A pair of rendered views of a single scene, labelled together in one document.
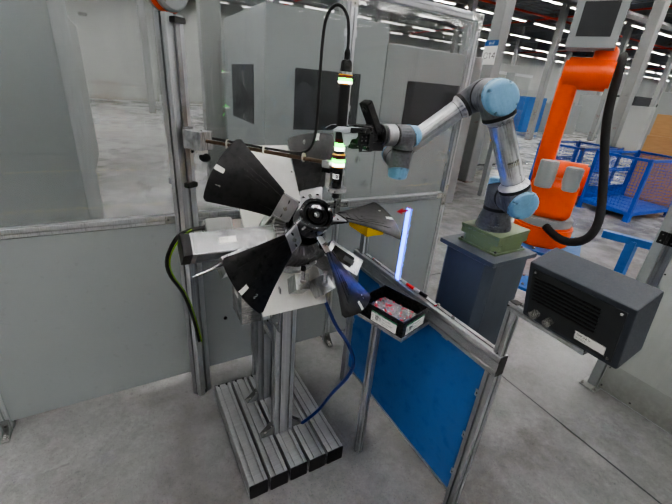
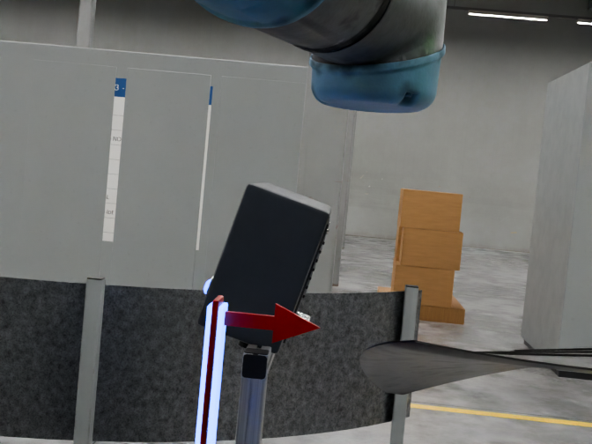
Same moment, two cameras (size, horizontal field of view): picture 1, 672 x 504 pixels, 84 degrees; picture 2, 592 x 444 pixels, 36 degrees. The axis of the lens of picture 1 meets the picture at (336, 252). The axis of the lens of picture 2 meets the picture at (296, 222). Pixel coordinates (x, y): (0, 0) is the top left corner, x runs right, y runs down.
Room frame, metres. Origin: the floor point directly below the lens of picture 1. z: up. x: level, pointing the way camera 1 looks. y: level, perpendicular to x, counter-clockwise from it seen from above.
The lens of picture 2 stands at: (1.87, 0.06, 1.27)
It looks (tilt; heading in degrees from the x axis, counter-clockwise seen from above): 3 degrees down; 214
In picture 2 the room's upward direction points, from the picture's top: 5 degrees clockwise
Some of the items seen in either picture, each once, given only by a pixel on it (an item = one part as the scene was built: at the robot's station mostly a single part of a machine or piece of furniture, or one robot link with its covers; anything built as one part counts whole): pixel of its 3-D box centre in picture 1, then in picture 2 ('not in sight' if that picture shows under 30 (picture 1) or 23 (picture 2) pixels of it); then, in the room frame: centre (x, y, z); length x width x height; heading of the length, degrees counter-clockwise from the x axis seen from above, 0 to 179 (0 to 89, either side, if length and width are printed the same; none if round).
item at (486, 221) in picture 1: (495, 216); not in sight; (1.60, -0.69, 1.14); 0.15 x 0.15 x 0.10
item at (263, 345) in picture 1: (265, 317); not in sight; (1.47, 0.31, 0.58); 0.09 x 0.05 x 1.15; 121
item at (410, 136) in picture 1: (404, 136); not in sight; (1.40, -0.21, 1.47); 0.11 x 0.08 x 0.09; 121
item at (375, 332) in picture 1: (366, 388); not in sight; (1.26, -0.19, 0.40); 0.03 x 0.03 x 0.80; 46
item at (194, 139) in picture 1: (196, 139); not in sight; (1.51, 0.59, 1.37); 0.10 x 0.07 x 0.09; 66
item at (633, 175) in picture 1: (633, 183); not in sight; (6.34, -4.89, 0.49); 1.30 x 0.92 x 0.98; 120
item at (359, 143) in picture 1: (368, 137); not in sight; (1.31, -0.07, 1.46); 0.12 x 0.08 x 0.09; 121
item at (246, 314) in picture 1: (246, 293); not in sight; (1.43, 0.39, 0.73); 0.15 x 0.09 x 0.22; 31
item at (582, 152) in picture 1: (572, 170); not in sight; (7.19, -4.33, 0.49); 1.27 x 0.88 x 0.98; 120
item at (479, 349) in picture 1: (412, 298); not in sight; (1.36, -0.34, 0.82); 0.90 x 0.04 x 0.08; 31
